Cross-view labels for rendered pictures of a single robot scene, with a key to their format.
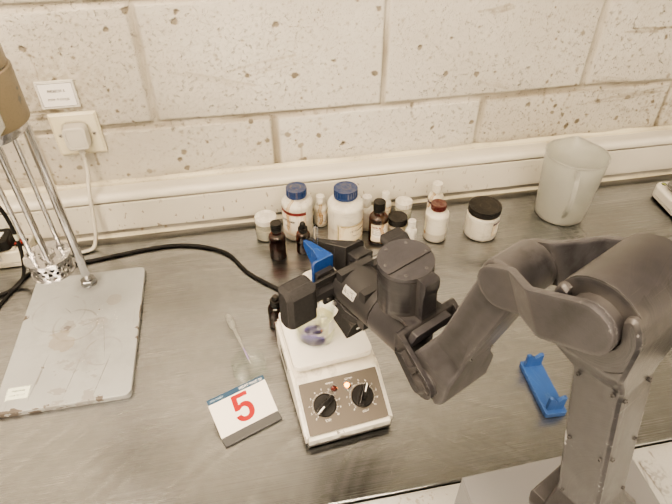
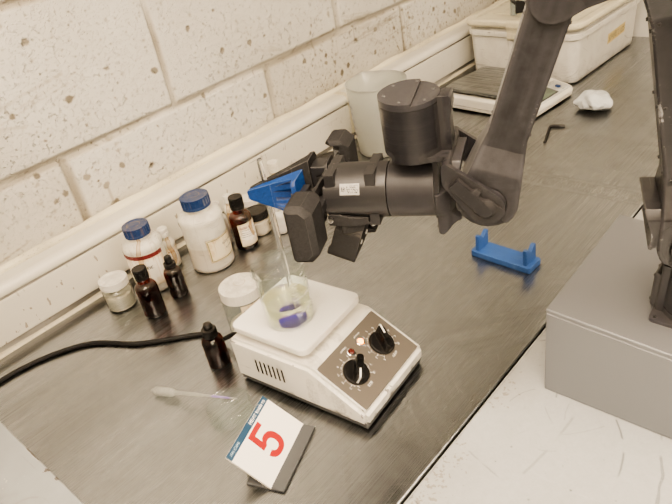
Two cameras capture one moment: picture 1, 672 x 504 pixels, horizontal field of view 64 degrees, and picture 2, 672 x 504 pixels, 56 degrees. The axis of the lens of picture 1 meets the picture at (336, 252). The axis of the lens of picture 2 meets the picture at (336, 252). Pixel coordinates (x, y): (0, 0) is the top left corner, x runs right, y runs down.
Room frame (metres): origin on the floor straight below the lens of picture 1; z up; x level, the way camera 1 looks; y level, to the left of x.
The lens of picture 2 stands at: (-0.02, 0.31, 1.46)
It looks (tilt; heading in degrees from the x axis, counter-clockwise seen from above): 32 degrees down; 328
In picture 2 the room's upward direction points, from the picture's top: 11 degrees counter-clockwise
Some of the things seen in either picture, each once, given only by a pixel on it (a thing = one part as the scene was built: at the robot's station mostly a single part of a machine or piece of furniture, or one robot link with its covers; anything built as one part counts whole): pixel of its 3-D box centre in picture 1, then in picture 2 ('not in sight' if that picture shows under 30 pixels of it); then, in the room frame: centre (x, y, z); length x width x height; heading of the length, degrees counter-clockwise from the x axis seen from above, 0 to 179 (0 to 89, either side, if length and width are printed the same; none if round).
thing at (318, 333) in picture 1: (312, 316); (282, 292); (0.54, 0.03, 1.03); 0.07 x 0.06 x 0.08; 101
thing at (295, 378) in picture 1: (328, 362); (318, 344); (0.52, 0.01, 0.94); 0.22 x 0.13 x 0.08; 17
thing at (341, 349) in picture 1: (323, 331); (296, 312); (0.55, 0.02, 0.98); 0.12 x 0.12 x 0.01; 17
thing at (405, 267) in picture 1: (420, 316); (444, 150); (0.37, -0.09, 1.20); 0.11 x 0.08 x 0.12; 35
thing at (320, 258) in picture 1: (309, 261); (273, 201); (0.51, 0.03, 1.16); 0.07 x 0.04 x 0.06; 38
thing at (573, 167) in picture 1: (567, 187); (382, 117); (0.96, -0.49, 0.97); 0.18 x 0.13 x 0.15; 162
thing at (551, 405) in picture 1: (544, 382); (504, 249); (0.50, -0.32, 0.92); 0.10 x 0.03 x 0.04; 8
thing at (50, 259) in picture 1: (24, 204); not in sight; (0.63, 0.44, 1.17); 0.07 x 0.07 x 0.25
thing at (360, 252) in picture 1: (340, 273); (316, 189); (0.48, 0.00, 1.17); 0.09 x 0.02 x 0.04; 127
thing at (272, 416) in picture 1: (244, 409); (272, 442); (0.45, 0.13, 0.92); 0.09 x 0.06 x 0.04; 122
